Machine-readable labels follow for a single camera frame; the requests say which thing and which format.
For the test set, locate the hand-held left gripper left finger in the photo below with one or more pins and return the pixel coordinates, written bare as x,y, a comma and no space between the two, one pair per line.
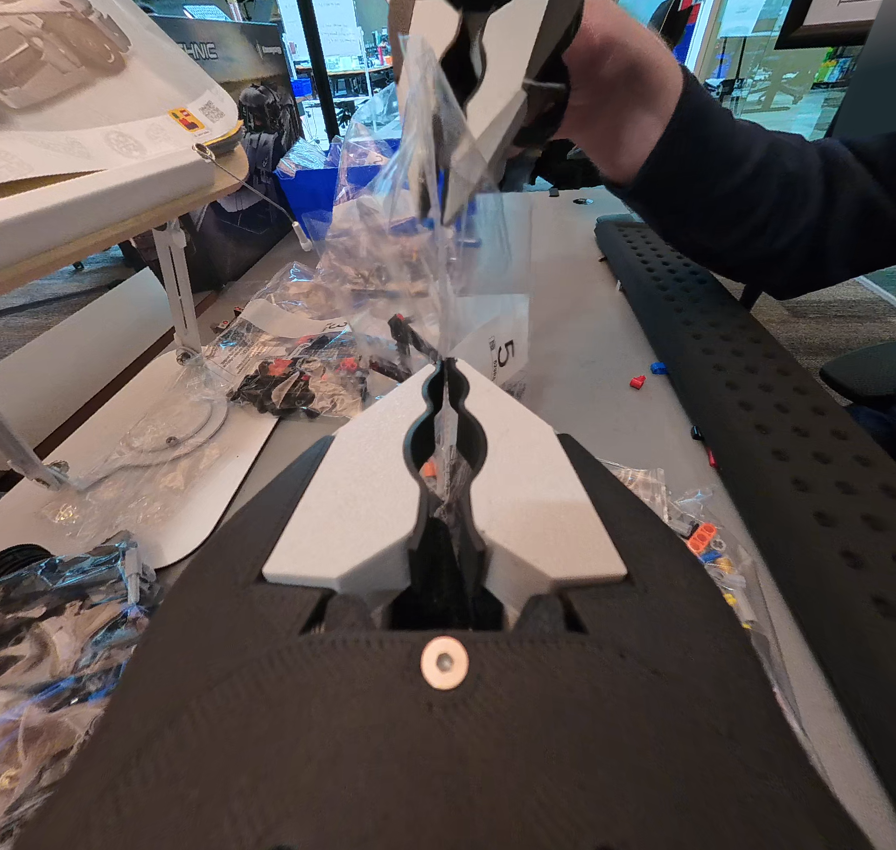
350,514

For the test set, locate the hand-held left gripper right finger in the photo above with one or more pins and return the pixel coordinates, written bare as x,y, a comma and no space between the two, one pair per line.
546,514

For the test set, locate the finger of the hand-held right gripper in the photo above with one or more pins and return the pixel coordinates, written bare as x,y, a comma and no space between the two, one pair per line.
507,59
430,31

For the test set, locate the clear plastic lego parts bag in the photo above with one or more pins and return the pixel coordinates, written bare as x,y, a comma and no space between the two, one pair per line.
700,535
367,143
294,381
63,654
364,269
304,156
420,269

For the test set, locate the person's right forearm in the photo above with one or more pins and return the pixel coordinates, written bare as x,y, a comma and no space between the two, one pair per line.
756,199

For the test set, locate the black lego set box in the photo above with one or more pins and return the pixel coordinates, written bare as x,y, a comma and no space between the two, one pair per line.
259,129

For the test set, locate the black lego tire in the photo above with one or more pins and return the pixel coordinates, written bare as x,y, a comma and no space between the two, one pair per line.
21,559

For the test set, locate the lego instruction booklet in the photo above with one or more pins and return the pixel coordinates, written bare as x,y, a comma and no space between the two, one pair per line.
84,59

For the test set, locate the person's right hand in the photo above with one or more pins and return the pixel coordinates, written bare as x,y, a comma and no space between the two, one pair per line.
623,87

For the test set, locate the whiteboard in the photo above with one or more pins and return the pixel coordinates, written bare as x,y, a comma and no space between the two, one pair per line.
322,21

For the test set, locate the black pole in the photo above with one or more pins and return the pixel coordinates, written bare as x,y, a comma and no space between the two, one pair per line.
315,45

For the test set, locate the black chair back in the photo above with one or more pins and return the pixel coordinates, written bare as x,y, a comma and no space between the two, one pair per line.
665,21

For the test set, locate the blue plastic bin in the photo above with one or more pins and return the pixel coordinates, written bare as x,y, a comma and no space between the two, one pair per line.
297,192

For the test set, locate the empty clear plastic bag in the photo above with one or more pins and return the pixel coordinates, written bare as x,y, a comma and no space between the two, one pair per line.
140,493

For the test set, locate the black perforated table edge pad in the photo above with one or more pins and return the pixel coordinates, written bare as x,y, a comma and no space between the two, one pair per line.
770,444

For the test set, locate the framed fiducial marker sign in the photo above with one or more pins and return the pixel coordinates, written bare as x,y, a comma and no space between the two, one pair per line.
840,3

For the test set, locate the black office chair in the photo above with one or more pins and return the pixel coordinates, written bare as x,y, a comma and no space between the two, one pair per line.
861,374

